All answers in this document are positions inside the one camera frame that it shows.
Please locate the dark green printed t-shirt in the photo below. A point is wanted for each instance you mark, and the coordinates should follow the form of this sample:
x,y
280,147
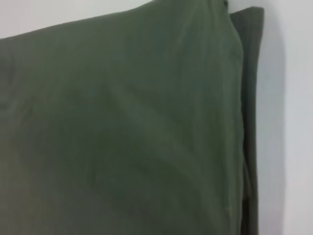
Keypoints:
x,y
122,122

